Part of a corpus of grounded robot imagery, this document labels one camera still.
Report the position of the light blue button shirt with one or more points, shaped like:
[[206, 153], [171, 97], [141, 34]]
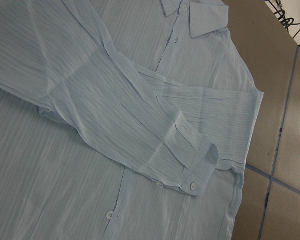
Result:
[[121, 120]]

